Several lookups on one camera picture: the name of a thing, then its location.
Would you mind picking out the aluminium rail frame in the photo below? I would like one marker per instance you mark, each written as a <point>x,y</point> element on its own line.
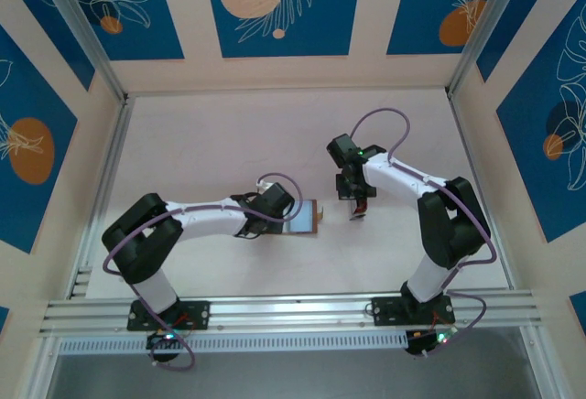
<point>297,314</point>

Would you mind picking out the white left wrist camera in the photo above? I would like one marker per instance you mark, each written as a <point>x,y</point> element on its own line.
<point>263,185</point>

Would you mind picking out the blue floral wall panel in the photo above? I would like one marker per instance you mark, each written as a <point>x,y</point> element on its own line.
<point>27,97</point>
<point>526,165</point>
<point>522,28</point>
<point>151,28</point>
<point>55,42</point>
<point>412,14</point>
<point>320,28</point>

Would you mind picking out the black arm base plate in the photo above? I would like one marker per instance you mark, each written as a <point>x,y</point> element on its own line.
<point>197,314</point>
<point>387,312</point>

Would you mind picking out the aluminium frame leg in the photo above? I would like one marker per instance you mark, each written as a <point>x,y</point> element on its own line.
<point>545,371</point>
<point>41,371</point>

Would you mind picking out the aluminium side rail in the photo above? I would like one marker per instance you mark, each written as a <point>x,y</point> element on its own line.
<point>112,156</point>
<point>471,156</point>

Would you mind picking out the aluminium corner post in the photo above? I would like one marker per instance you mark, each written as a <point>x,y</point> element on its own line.
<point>485,28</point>
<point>82,28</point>

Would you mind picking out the brown leather card holder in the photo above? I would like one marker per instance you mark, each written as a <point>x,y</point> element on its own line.
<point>304,216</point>

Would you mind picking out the controller board with LED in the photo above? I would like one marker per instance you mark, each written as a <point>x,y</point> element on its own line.
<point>432,339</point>
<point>165,339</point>

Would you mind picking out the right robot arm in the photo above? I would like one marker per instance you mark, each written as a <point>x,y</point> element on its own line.
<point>393,184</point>

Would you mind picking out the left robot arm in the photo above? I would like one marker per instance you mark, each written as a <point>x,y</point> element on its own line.
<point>206,225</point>

